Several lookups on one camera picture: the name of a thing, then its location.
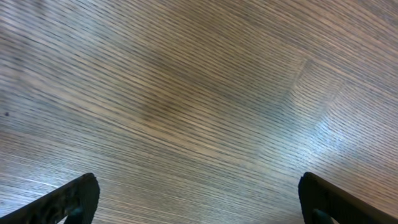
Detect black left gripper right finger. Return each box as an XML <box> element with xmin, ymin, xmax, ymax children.
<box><xmin>298</xmin><ymin>172</ymin><xmax>397</xmax><ymax>224</ymax></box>

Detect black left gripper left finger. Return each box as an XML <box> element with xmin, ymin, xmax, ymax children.
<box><xmin>1</xmin><ymin>173</ymin><xmax>100</xmax><ymax>224</ymax></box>

